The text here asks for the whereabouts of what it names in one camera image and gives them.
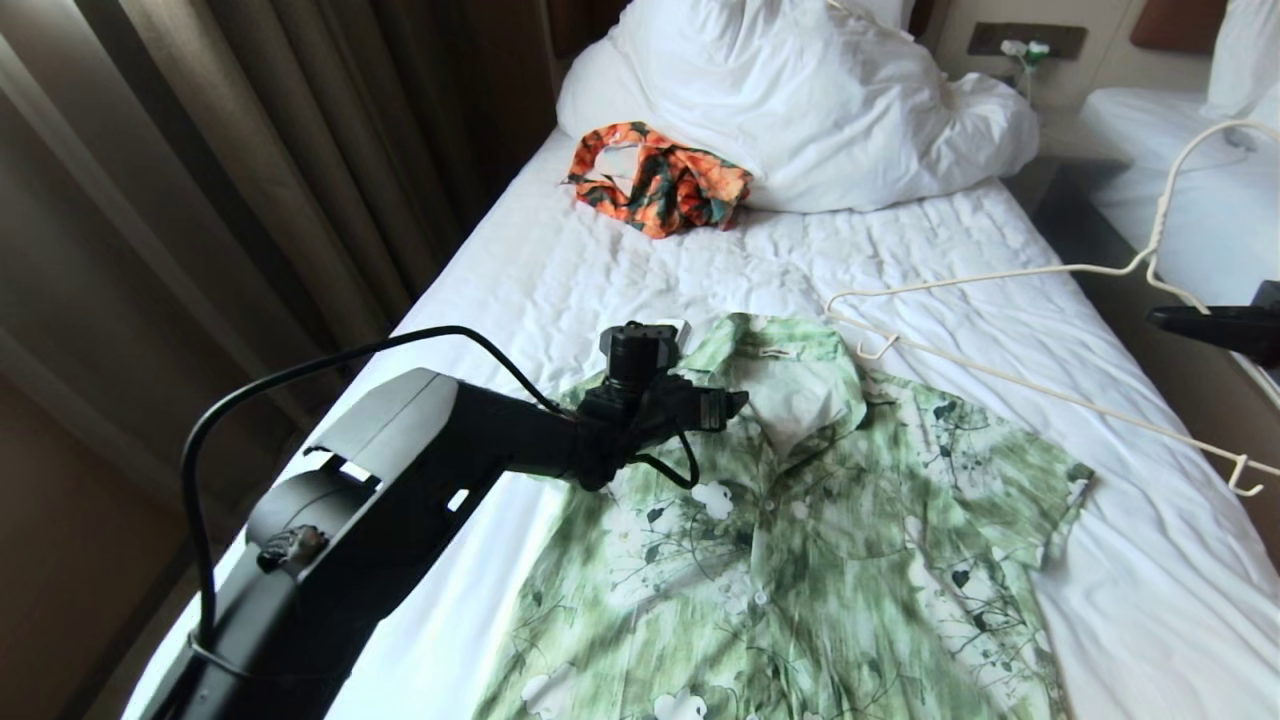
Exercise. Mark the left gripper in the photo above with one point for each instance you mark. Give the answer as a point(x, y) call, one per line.
point(690, 405)

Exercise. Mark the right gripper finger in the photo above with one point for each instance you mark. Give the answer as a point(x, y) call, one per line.
point(1215, 325)

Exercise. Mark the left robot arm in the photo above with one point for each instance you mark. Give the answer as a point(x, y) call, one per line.
point(400, 470)

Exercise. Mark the white neighbouring bed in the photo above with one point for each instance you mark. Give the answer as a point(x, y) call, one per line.
point(1215, 215)

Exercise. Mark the green floral shirt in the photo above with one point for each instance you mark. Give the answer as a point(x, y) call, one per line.
point(820, 560)

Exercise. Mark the orange patterned shirt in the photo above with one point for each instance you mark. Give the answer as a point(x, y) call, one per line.
point(680, 185)

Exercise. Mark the white pillow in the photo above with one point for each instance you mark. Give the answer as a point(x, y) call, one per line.
point(1245, 55)

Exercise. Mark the brown padded headboard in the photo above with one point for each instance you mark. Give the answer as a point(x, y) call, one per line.
point(1180, 25)

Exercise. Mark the white duvet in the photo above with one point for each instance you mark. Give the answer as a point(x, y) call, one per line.
point(770, 90)

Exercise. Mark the white and green plug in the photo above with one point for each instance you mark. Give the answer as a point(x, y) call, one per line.
point(1026, 50)

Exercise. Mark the brown curtain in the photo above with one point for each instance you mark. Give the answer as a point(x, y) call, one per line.
point(200, 160)

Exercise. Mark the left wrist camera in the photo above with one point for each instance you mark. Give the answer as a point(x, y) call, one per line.
point(634, 350)

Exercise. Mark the dark wall switch panel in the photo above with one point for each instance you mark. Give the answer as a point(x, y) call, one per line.
point(1065, 40)

